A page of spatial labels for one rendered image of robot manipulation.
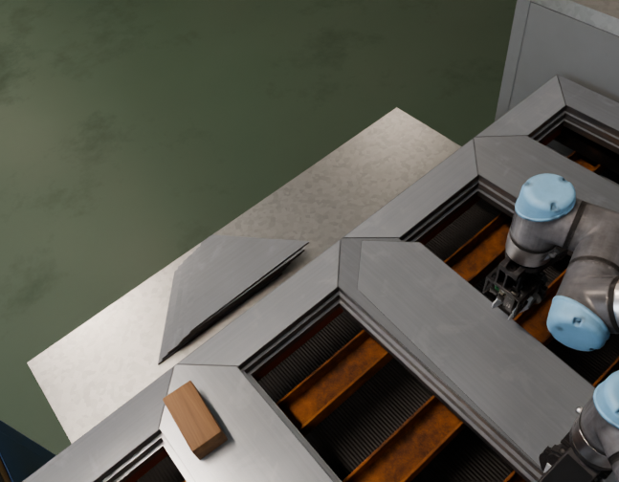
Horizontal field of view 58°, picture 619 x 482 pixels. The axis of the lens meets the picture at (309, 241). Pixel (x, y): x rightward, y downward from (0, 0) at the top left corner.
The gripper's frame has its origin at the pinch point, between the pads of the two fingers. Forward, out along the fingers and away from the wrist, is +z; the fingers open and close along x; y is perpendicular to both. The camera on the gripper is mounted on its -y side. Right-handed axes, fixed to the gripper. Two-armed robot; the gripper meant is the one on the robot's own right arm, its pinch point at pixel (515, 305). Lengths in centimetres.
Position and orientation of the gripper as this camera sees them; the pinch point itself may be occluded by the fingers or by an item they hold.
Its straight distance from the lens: 116.9
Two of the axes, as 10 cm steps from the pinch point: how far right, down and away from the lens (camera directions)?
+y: -7.6, 5.7, -3.2
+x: 6.4, 5.6, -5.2
